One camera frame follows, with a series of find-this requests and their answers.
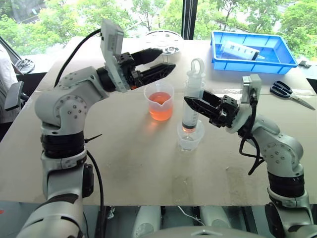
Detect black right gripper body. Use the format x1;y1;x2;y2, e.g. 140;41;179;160
209;95;240;129

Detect black cable tie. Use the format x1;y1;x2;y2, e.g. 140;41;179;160
83;133;103;144

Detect black window frame post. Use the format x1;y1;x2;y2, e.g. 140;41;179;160
181;0;198;40

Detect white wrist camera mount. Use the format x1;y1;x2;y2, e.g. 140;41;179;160
231;74;262;135
100;18;131;94

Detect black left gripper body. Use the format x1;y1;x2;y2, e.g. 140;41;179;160
115;51;145;90

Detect black handled scissors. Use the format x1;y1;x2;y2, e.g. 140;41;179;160
269;80;317;111

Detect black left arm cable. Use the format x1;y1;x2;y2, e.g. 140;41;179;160
85;150;105;238

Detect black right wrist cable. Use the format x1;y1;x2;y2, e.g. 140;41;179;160
238;91;264;176

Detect white robot leg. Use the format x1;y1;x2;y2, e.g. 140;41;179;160
199;206;232;229
130;205;162;238

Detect grey robot torso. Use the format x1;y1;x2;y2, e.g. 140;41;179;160
148;225;259;238

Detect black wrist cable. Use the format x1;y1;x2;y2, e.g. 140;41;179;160
53;28;102;88
238;91;264;176

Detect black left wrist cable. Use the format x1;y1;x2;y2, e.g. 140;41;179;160
53;28;102;88

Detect large clear plastic syringe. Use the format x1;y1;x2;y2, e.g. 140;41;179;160
181;58;207;141

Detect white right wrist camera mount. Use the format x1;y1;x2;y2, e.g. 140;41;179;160
231;74;262;135

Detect black chair armrest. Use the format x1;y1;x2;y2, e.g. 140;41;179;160
4;81;25;112

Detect packaged syringe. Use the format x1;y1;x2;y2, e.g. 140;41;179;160
220;40;266;61

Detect small clear plastic cup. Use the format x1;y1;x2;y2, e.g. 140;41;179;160
176;120;206;152

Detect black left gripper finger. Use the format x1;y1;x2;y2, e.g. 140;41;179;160
133;48;163;66
138;63;176;87

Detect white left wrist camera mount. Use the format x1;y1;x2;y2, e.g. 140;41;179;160
100;18;131;94

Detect blue plastic tray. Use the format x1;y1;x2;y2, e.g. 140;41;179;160
210;30;299;75

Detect thin white cable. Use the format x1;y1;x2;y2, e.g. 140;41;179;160
176;205;207;227

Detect person in white clothing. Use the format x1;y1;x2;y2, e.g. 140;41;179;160
0;43;20;124

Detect clear beaker with red liquid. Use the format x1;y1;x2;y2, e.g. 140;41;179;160
143;82;175;122

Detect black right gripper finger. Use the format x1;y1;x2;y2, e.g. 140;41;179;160
183;96;219;122
202;90;224;106

